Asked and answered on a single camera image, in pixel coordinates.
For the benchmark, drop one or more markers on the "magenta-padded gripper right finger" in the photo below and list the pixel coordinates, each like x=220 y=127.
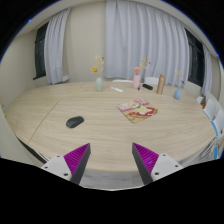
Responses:
x=146 y=160

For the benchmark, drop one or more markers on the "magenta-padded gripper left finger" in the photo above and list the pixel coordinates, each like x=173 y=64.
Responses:
x=78 y=160

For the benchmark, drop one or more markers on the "black computer mouse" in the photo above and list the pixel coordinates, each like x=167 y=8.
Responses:
x=74 y=122

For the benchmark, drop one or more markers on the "cartoon print mouse pad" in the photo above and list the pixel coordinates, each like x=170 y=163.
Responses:
x=137 y=111

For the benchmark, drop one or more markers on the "blue vase with dried flowers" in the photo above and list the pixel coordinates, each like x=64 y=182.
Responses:
x=177 y=94

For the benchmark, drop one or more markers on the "small black case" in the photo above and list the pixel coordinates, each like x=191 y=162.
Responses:
x=147 y=87

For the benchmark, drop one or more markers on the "tan drink bottle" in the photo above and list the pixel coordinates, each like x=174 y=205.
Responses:
x=161 y=84

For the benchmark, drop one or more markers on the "white remote control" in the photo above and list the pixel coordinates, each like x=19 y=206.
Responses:
x=116 y=89

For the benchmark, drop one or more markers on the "green vase with yellow flowers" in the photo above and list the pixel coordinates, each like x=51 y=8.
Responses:
x=99 y=84

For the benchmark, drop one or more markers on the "pink vase with orange flowers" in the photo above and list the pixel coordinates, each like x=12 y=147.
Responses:
x=136 y=81

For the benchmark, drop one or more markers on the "narrow white curtain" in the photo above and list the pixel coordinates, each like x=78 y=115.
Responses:
x=207 y=73
x=56 y=50

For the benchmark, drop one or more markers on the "dark window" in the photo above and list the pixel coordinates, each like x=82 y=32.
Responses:
x=40 y=53
x=196 y=60

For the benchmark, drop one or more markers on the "wide white curtain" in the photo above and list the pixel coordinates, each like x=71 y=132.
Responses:
x=146 y=40

